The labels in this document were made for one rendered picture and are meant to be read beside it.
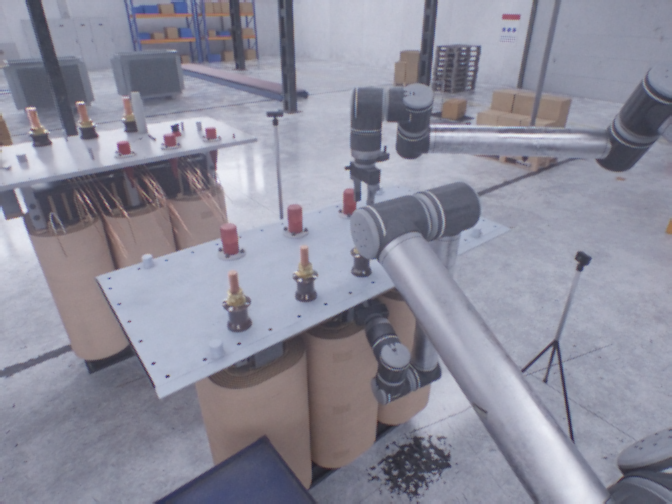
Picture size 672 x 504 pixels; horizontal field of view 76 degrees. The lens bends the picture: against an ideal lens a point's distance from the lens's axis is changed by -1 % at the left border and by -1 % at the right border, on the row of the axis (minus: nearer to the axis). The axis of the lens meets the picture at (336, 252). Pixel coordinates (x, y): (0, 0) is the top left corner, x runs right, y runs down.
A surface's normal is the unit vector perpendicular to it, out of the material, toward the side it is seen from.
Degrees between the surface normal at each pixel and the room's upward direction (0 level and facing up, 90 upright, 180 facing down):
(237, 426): 90
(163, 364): 0
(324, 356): 90
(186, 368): 0
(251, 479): 0
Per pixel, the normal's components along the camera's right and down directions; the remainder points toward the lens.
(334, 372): 0.03, 0.49
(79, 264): 0.62, 0.39
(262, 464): 0.00, -0.87
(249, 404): 0.32, 0.47
